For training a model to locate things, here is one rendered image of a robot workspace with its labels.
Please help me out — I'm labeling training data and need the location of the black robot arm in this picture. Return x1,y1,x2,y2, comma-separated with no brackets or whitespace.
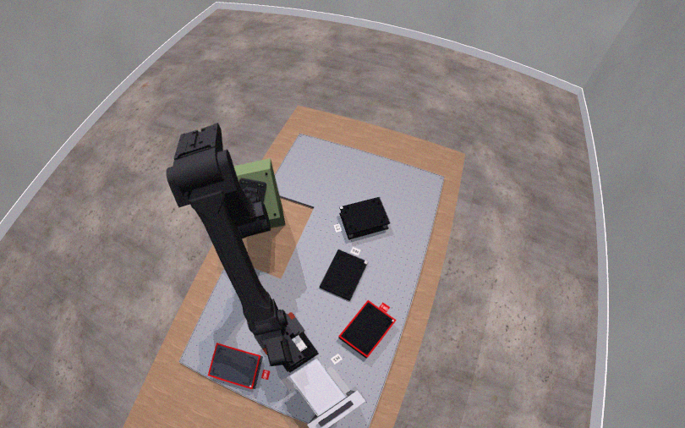
167,123,305,367

